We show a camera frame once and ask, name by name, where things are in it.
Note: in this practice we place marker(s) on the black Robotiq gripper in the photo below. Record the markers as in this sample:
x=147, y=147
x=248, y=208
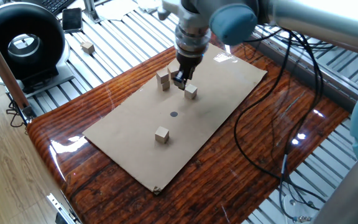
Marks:
x=189, y=62

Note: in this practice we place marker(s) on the glossy brown wooden board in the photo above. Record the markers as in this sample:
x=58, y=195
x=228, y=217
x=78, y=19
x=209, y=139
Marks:
x=104, y=193

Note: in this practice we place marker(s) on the black smartphone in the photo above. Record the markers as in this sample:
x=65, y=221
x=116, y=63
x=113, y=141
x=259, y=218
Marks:
x=72, y=20

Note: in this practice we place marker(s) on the small aluminium bracket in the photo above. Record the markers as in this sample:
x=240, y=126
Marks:
x=90, y=12

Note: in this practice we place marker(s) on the white crumpled sheet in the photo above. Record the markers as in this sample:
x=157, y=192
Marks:
x=117, y=9

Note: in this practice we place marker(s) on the black computer keyboard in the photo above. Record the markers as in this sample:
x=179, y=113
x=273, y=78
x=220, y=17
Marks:
x=54, y=4

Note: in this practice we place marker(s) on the clear adhesive tape strip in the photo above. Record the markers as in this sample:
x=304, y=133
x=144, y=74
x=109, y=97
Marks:
x=158, y=190

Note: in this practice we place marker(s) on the metal drawer rail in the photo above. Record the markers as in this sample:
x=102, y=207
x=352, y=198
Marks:
x=61, y=208

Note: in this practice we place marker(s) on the brown cardboard sheet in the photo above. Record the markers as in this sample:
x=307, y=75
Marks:
x=135, y=149

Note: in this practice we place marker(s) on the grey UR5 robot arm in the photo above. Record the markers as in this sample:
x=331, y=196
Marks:
x=233, y=23

